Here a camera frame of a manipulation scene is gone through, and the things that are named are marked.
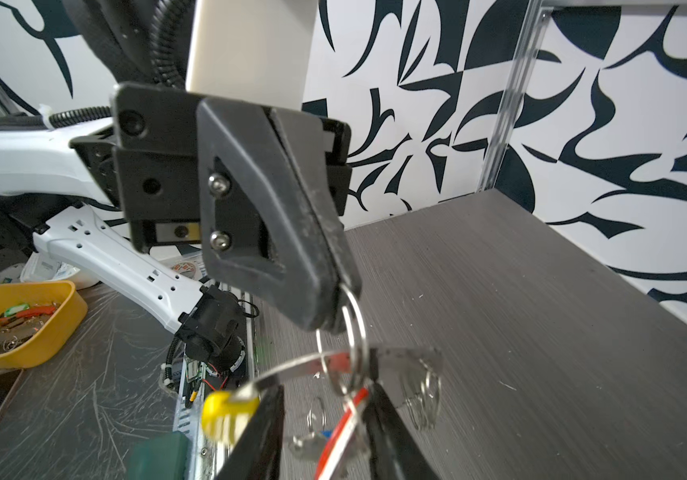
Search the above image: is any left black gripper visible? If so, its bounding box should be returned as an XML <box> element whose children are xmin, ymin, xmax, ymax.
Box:
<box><xmin>70</xmin><ymin>82</ymin><xmax>361</xmax><ymax>333</ymax></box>

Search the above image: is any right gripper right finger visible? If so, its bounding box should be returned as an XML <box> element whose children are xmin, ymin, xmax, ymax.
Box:
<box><xmin>363</xmin><ymin>383</ymin><xmax>439</xmax><ymax>480</ymax></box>

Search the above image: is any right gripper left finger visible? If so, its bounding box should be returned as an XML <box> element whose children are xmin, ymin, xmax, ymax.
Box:
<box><xmin>216</xmin><ymin>386</ymin><xmax>286</xmax><ymax>480</ymax></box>

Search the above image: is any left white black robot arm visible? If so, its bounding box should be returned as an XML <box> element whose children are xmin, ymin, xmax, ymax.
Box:
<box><xmin>0</xmin><ymin>1</ymin><xmax>361</xmax><ymax>359</ymax></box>

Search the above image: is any yellow tray with keys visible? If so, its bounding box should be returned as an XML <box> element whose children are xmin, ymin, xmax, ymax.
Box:
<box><xmin>0</xmin><ymin>281</ymin><xmax>88</xmax><ymax>369</ymax></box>

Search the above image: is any dark green pad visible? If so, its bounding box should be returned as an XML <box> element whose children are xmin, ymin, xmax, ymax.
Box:
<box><xmin>126</xmin><ymin>431</ymin><xmax>191</xmax><ymax>480</ymax></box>

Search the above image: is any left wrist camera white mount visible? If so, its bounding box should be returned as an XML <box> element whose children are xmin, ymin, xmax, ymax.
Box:
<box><xmin>185</xmin><ymin>0</ymin><xmax>318</xmax><ymax>110</ymax></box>

